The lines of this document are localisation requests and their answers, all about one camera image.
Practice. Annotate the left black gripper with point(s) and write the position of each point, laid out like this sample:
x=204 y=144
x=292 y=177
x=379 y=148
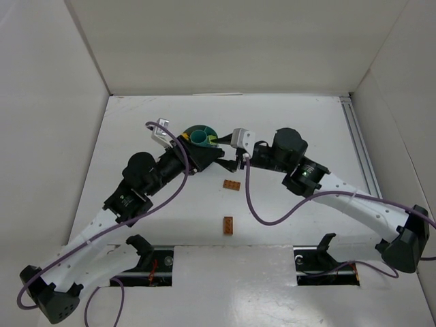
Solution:
x=191 y=156

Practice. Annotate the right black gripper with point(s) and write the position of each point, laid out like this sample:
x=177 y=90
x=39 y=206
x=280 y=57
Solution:
x=240 y=155

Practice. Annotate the light green lego slope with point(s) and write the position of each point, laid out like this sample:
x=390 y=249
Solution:
x=212 y=139

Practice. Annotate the teal divided round container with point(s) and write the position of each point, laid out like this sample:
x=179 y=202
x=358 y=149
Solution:
x=198 y=135

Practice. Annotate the brown lego plate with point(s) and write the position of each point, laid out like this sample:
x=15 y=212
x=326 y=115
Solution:
x=232 y=185

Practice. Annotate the brown printed lego tile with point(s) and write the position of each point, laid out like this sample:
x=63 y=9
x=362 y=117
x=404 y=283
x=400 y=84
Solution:
x=228 y=226

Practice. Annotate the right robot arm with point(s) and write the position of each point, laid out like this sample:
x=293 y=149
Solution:
x=404 y=230

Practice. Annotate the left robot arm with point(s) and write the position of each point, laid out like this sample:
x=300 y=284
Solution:
x=58 y=288

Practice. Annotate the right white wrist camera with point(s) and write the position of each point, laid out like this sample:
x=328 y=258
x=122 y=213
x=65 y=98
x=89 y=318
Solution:
x=242 y=139

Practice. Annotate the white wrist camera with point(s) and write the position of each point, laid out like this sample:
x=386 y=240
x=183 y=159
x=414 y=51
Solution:
x=159 y=135
x=242 y=139

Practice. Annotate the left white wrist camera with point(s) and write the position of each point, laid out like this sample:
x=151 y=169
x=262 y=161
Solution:
x=159 y=135

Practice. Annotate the aluminium rail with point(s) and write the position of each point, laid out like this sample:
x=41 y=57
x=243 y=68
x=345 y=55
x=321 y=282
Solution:
x=360 y=147

